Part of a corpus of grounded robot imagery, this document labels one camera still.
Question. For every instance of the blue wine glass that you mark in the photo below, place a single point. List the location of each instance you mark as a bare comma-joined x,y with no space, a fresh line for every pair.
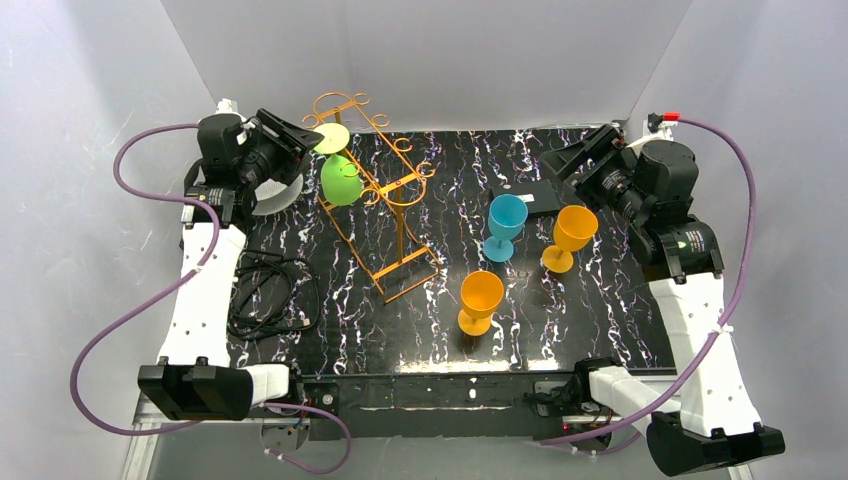
506,218

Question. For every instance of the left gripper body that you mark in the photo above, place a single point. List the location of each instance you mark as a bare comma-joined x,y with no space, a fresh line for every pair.
279,147

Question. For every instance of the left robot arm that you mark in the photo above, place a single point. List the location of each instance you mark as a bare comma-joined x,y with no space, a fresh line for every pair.
192,378

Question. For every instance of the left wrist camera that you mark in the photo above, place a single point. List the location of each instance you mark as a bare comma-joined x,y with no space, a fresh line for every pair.
228,106

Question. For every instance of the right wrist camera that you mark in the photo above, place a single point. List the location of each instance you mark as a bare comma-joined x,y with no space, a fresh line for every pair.
657,126

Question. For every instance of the green wine glass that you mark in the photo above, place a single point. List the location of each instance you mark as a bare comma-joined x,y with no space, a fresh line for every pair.
339,176

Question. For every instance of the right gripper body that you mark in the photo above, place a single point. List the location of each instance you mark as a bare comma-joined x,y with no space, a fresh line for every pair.
586,171

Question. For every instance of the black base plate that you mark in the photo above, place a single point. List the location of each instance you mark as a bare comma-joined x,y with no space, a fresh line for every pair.
489,404

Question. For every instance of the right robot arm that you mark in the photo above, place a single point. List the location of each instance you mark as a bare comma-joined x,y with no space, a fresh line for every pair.
705,420

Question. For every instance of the black flat box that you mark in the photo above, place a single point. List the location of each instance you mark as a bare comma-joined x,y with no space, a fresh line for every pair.
539,196

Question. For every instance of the orange wine glass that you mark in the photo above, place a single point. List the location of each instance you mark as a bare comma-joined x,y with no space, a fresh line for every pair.
575,226
481,294

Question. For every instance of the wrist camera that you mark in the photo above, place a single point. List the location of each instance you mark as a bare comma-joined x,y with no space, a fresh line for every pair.
657,126
228,106

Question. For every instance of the white filament spool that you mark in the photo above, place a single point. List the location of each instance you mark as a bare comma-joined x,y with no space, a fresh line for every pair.
273,196

